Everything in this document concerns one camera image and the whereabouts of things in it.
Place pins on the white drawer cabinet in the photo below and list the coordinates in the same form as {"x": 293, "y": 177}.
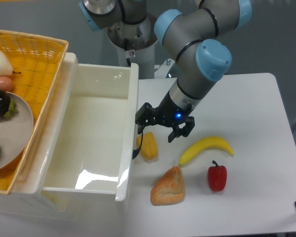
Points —
{"x": 28, "y": 196}

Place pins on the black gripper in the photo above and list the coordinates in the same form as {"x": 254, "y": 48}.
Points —
{"x": 167, "y": 114}

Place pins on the red bell pepper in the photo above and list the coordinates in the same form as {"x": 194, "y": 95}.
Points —
{"x": 217, "y": 177}

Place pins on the triangular pastry bread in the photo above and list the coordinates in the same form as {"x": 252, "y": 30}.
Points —
{"x": 170, "y": 188}

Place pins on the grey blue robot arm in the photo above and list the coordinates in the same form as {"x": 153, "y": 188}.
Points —
{"x": 191, "y": 40}

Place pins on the brown egg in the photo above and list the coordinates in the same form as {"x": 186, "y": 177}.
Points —
{"x": 6, "y": 84}

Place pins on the grey plate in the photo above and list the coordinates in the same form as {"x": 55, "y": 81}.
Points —
{"x": 15, "y": 132}

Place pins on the yellow woven basket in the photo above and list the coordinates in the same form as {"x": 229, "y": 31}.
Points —
{"x": 38, "y": 59}

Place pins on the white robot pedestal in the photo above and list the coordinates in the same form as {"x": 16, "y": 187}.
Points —
{"x": 135, "y": 44}

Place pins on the white drawer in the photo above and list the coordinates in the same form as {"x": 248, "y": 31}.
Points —
{"x": 94, "y": 148}

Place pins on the yellow banana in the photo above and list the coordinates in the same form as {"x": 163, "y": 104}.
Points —
{"x": 210, "y": 142}

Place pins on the yellow bell pepper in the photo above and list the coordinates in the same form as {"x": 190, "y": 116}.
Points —
{"x": 148, "y": 146}

